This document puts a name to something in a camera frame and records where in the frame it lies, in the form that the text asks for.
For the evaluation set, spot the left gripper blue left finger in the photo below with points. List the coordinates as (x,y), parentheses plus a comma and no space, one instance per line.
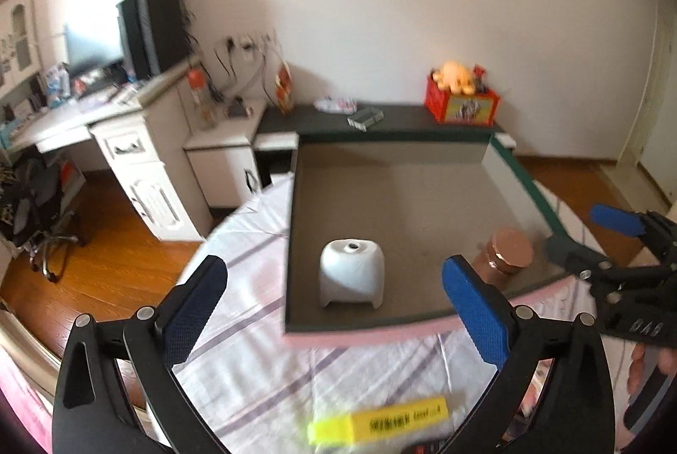
(187,308)

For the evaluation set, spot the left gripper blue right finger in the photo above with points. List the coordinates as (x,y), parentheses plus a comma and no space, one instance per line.
(483,310)

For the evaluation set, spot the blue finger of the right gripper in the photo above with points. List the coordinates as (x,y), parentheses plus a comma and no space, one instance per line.
(575,258)
(620,221)

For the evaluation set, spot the black tv remote control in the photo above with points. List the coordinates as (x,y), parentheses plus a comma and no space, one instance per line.
(429,446)

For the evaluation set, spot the copper lid jar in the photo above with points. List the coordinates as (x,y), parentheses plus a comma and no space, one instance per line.
(505,255)

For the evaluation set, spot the striped white bed quilt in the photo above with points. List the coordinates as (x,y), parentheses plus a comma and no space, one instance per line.
(259,395)

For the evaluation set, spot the white plastic dome object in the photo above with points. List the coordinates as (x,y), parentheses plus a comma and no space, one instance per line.
(351,271)

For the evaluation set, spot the pink and green storage box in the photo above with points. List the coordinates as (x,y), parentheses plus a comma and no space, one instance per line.
(420,202)

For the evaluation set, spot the white low cabinet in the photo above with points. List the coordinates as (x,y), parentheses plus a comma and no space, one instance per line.
(233,161)

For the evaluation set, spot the red toy crate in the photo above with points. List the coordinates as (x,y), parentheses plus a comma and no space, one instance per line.
(447,108)

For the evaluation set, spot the office chair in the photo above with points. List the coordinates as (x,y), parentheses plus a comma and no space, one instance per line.
(32,218)

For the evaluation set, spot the white desk with drawers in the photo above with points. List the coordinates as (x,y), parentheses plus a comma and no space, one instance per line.
(142,140)

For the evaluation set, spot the dark low shelf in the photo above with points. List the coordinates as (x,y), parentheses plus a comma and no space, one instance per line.
(410,123)

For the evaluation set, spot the orange octopus plush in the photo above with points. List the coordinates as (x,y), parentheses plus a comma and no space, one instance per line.
(455,78)

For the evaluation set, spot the small gray box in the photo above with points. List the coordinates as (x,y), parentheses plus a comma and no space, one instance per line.
(362,120)

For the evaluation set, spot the orange cap bottle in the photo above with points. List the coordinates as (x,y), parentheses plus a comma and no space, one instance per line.
(204,108)

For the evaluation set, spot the computer monitor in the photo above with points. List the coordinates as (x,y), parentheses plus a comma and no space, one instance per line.
(92,45)

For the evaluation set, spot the black computer tower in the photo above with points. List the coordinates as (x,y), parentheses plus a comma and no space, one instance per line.
(153,36)

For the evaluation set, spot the white glass-door cabinet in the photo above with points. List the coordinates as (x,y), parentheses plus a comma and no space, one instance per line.
(20,58)

